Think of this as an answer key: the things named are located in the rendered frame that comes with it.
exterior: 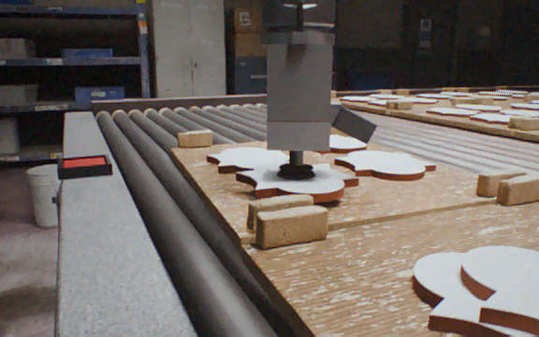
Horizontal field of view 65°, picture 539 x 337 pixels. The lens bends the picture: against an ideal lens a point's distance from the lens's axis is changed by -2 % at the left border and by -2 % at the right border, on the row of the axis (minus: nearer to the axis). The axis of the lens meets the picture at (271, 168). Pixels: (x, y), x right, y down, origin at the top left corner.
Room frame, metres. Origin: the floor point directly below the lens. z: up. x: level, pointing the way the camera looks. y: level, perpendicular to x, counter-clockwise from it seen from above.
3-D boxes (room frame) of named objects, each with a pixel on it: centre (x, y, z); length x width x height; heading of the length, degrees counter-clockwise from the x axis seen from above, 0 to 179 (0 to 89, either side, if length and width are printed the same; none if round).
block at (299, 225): (0.33, -0.02, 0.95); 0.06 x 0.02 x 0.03; 112
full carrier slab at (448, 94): (1.70, -0.75, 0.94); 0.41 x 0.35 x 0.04; 25
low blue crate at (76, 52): (4.74, 1.98, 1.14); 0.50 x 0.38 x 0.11; 118
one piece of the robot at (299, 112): (0.46, -0.05, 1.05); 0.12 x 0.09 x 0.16; 89
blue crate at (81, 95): (4.83, 1.89, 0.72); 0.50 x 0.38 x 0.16; 102
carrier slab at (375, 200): (0.60, -0.06, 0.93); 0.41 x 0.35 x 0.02; 21
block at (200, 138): (0.73, 0.13, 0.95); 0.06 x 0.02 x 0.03; 111
